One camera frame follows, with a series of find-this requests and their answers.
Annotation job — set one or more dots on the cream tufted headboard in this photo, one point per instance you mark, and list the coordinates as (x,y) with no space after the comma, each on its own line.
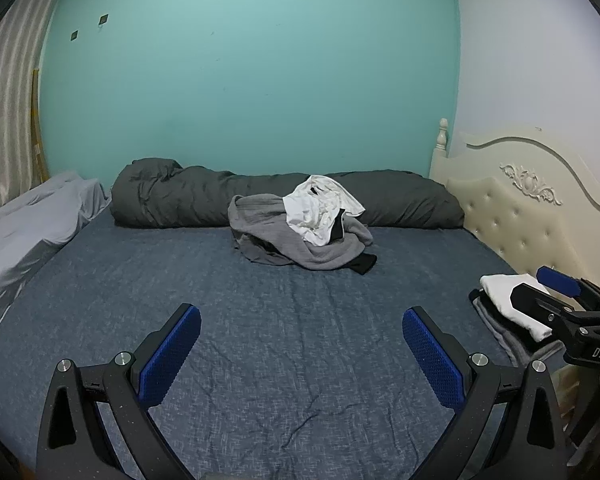
(520,210)

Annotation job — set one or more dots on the folded grey garment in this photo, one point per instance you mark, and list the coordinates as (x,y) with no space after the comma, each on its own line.
(510,340)

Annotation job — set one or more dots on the grey knit garment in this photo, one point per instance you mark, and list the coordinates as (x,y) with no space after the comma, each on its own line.
(265,230)

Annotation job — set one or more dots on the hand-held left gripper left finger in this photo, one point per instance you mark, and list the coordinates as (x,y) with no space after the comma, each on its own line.
(170,355)

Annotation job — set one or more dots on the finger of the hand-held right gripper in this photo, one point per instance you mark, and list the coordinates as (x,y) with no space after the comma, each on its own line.
(537,302)
(560,282)

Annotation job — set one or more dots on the dark grey rolled duvet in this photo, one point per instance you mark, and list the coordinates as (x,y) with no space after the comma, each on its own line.
(180,195)

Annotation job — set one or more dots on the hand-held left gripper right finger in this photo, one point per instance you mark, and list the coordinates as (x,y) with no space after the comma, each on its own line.
(432,355)

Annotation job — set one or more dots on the striped beige curtain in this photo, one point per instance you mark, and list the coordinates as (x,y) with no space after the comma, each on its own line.
(7,110)

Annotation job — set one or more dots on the white polo shirt black trim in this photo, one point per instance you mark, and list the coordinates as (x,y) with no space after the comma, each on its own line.
(312,210)

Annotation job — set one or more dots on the folded black garment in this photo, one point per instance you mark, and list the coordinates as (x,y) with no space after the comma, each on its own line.
(475,294)

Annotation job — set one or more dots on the light grey blanket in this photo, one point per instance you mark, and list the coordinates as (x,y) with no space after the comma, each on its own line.
(35,225)

